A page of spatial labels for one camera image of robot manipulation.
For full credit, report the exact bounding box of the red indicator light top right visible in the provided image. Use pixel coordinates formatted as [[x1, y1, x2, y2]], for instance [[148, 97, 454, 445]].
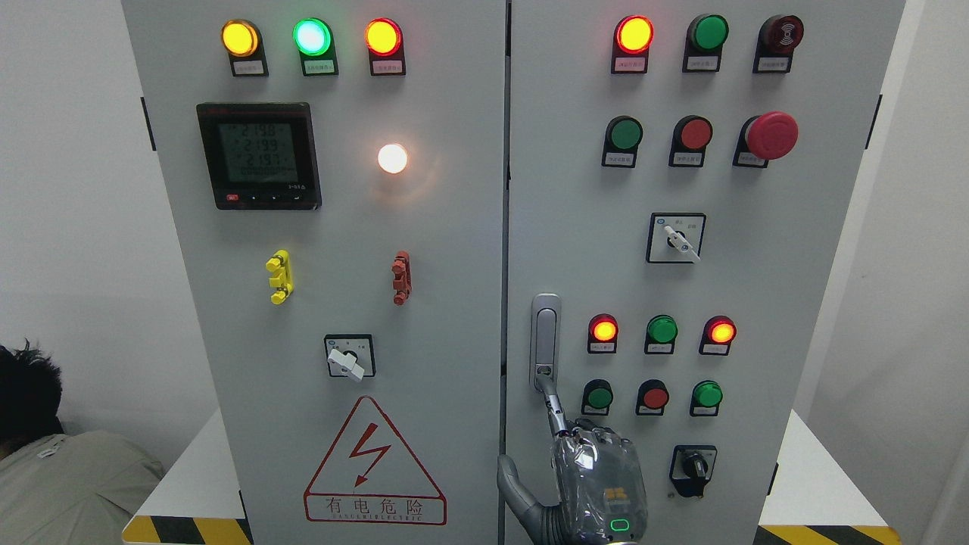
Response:
[[610, 14, 655, 73]]

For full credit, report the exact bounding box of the green push button lower right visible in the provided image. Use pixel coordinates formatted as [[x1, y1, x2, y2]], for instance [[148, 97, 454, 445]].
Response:
[[689, 380, 724, 417]]

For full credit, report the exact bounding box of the white indicator light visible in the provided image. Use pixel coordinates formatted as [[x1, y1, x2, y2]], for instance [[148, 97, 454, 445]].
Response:
[[377, 144, 409, 175]]

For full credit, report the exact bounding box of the upper right selector switch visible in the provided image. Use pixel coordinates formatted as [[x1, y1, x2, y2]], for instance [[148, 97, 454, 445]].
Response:
[[645, 213, 706, 263]]

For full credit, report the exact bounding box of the left door selector switch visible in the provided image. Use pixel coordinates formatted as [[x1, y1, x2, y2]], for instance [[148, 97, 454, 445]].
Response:
[[324, 334, 376, 383]]

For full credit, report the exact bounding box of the green push button top right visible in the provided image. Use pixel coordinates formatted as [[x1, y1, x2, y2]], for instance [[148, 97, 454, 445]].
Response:
[[682, 14, 729, 73]]

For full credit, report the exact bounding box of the green push button second row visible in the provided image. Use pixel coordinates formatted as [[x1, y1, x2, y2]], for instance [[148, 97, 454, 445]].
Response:
[[601, 115, 643, 169]]

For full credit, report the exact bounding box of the yellow indicator light top left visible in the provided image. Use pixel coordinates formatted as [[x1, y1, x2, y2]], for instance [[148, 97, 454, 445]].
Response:
[[220, 20, 269, 77]]

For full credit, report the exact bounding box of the red terminal connector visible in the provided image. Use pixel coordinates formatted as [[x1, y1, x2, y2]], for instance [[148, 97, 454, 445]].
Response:
[[391, 251, 412, 306]]

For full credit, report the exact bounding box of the grey right cabinet door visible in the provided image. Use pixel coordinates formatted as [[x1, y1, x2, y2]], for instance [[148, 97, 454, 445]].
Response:
[[506, 1, 905, 544]]

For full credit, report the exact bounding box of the green indicator light top left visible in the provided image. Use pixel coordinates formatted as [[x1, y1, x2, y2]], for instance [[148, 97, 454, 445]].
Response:
[[293, 17, 339, 76]]

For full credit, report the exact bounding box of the green indicator middle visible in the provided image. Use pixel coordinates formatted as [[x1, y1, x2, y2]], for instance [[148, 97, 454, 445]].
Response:
[[643, 314, 678, 355]]

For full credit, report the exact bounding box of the black digital power meter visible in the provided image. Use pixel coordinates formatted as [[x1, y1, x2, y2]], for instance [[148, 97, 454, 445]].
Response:
[[196, 102, 322, 210]]

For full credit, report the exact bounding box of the person in beige shirt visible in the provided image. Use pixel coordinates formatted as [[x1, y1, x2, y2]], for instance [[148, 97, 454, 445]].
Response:
[[1, 344, 165, 544]]

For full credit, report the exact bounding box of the green push button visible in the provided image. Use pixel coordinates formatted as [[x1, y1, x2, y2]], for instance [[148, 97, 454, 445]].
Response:
[[581, 378, 615, 416], [682, 14, 729, 73], [689, 380, 724, 417]]

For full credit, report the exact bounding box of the grey left cabinet door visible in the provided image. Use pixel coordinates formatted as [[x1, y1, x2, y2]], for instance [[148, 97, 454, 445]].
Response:
[[122, 1, 506, 544]]

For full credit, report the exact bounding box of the dark red buzzer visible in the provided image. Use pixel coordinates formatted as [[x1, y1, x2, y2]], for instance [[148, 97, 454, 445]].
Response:
[[753, 14, 804, 73]]

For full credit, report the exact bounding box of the red triangle warning sticker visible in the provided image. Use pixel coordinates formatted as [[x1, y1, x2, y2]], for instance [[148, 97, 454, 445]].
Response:
[[304, 396, 447, 525]]

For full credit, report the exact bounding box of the black rotary knob switch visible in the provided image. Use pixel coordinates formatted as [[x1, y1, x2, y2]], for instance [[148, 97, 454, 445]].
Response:
[[669, 444, 718, 499]]

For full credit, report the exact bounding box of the red lit indicator left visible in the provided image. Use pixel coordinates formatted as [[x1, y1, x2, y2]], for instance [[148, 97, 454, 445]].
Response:
[[586, 313, 619, 354]]

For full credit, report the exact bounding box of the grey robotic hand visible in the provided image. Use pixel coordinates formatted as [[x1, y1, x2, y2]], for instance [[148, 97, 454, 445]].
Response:
[[496, 372, 647, 544]]

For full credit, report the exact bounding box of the red indicator light top left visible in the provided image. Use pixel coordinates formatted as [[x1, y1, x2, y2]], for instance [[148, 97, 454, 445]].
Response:
[[366, 17, 406, 76]]

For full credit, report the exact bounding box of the red indicator light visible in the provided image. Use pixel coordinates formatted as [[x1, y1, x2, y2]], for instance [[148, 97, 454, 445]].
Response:
[[366, 17, 406, 76], [610, 14, 655, 73]]

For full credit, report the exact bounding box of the red push button lower middle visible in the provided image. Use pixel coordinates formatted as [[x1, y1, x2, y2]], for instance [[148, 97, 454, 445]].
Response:
[[634, 379, 669, 416]]

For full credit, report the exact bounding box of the green push button lower left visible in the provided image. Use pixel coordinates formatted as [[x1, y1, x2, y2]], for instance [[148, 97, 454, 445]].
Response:
[[581, 378, 615, 416]]

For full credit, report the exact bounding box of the grey cabinet door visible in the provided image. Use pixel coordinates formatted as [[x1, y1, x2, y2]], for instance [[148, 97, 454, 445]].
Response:
[[506, 1, 905, 544], [122, 1, 506, 544]]

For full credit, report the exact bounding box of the red lit indicator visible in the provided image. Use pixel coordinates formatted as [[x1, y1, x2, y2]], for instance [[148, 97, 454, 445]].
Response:
[[699, 315, 737, 356], [586, 313, 619, 354]]

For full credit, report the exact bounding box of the white platform with hazard stripes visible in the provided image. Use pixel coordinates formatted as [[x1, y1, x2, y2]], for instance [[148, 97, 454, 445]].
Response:
[[123, 412, 901, 544]]

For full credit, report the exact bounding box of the yellow terminal connector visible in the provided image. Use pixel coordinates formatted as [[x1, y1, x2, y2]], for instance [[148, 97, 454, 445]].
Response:
[[264, 249, 294, 306]]

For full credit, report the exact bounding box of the red push button second row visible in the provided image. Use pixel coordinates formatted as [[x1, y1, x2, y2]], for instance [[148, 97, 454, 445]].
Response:
[[668, 115, 713, 168]]

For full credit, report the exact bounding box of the red emergency stop button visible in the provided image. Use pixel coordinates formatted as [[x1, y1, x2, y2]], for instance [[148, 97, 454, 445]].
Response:
[[733, 111, 799, 169]]

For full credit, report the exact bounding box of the red lit indicator right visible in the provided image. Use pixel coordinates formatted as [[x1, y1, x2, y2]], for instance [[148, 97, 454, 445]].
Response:
[[699, 315, 737, 356]]

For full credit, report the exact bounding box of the silver door handle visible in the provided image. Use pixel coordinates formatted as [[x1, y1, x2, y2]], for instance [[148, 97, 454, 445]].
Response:
[[530, 293, 562, 392]]

